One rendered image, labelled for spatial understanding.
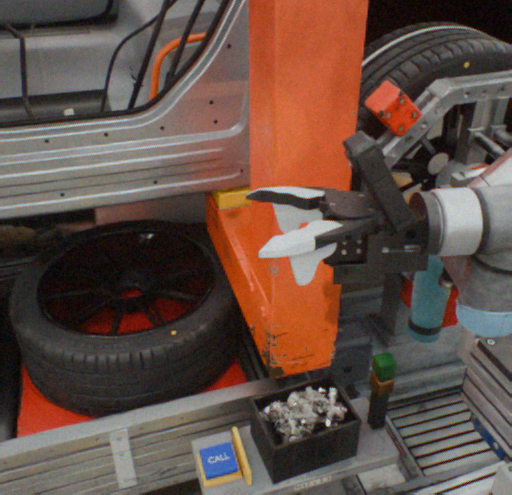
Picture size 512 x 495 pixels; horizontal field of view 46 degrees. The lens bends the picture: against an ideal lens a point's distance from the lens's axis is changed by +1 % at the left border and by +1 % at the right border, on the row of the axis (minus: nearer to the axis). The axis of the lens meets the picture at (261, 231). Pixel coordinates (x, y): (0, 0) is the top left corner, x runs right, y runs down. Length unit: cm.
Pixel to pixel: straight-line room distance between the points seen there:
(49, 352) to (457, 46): 123
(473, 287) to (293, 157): 47
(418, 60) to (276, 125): 51
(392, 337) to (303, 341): 66
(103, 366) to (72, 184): 47
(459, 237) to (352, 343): 107
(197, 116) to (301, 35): 65
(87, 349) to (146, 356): 15
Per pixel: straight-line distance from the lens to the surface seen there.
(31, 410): 181
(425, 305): 154
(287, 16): 100
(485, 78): 150
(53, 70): 233
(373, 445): 143
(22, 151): 161
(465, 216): 66
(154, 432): 159
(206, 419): 160
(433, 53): 148
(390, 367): 130
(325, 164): 112
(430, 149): 158
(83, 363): 158
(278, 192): 69
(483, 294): 75
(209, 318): 161
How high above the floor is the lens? 157
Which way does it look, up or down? 33 degrees down
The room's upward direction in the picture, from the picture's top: straight up
